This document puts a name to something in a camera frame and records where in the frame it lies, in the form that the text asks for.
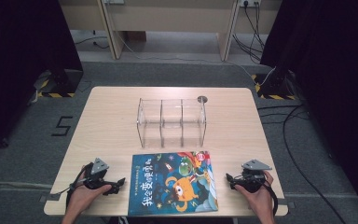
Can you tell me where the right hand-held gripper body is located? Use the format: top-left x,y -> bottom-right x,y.
233,159 -> 273,193

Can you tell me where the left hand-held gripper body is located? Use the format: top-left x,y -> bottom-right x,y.
83,157 -> 113,190

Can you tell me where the blue cartoon picture book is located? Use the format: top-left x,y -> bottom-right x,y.
127,150 -> 219,217

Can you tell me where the clear acrylic book rack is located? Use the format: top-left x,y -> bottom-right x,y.
136,97 -> 207,149

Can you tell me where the person's right hand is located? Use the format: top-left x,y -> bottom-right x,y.
234,170 -> 276,218

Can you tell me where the person's left hand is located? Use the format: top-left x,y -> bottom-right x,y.
69,165 -> 113,217

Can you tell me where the person's dark clothing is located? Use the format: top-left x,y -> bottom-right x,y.
107,215 -> 235,224

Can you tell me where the black stand base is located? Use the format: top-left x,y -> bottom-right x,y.
33,68 -> 85,99
251,69 -> 298,101

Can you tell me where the dark curtain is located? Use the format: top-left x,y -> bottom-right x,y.
0,0 -> 84,161
260,0 -> 358,222

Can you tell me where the beige wooden desk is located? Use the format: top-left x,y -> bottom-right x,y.
58,0 -> 283,63

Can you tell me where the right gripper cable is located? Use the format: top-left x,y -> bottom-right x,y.
262,181 -> 280,217

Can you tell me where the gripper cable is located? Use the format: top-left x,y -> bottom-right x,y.
53,183 -> 79,209
262,181 -> 280,217

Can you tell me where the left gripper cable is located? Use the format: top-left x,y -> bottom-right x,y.
53,183 -> 79,209

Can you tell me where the long black floor cable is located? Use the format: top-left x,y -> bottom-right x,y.
282,105 -> 347,224

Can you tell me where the white floor cable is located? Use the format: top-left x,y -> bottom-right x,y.
114,29 -> 277,87

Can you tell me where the thin black floor cable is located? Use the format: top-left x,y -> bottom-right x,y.
74,30 -> 110,50

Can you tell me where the bundle of black power cables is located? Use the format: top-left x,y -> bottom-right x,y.
231,2 -> 267,64

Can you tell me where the white wall outlet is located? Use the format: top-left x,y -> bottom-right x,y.
239,0 -> 263,8

